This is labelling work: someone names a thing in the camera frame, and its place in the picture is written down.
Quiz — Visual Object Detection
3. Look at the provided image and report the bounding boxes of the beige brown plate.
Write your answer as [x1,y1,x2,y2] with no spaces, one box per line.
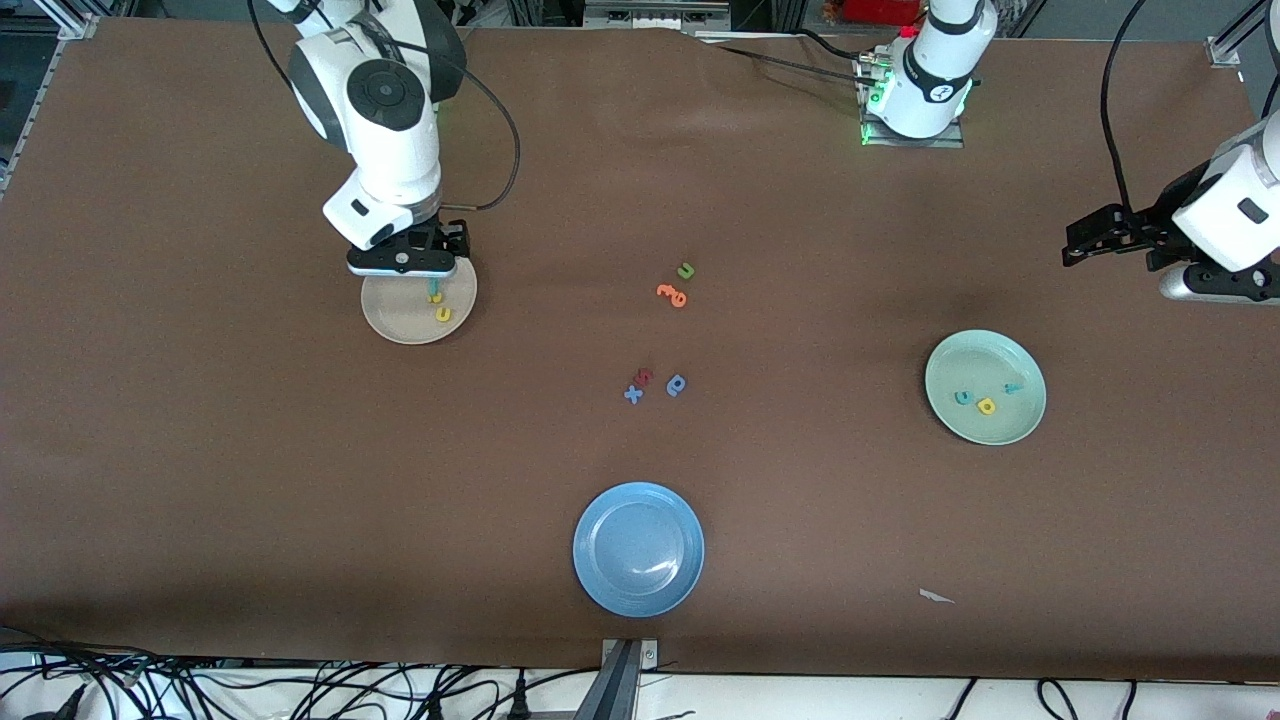
[361,262,478,346]

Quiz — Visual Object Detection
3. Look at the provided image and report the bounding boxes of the pale green plate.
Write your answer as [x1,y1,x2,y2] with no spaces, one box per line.
[924,329,1047,446]

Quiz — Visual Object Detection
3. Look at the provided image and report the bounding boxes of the grey power strip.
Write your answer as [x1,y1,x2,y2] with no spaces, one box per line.
[585,0,731,31]

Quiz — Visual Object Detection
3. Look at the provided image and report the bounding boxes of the red box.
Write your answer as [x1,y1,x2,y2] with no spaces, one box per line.
[840,0,923,26]

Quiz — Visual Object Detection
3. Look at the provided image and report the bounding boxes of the blue plate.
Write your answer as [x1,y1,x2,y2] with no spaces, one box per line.
[572,482,706,618]

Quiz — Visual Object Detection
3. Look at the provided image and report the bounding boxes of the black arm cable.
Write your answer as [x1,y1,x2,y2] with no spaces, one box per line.
[430,40,521,212]
[1100,0,1146,213]
[248,0,301,66]

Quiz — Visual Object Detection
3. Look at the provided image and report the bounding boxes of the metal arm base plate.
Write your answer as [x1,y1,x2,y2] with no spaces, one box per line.
[858,55,966,150]

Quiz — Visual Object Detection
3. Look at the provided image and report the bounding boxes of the aluminium corner bracket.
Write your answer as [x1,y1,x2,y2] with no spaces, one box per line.
[1205,0,1263,67]

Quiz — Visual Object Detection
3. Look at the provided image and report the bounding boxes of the black cable on table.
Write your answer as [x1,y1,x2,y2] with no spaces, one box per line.
[715,28,873,89]

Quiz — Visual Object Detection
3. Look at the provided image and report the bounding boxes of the aluminium table frame rail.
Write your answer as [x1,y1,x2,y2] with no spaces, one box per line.
[0,0,101,196]

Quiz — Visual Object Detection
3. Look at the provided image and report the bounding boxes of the tangled black floor cables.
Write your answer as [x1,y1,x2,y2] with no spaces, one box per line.
[0,625,601,720]

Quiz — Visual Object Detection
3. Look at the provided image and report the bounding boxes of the grey metal camera post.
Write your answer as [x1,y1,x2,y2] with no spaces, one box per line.
[575,638,661,720]

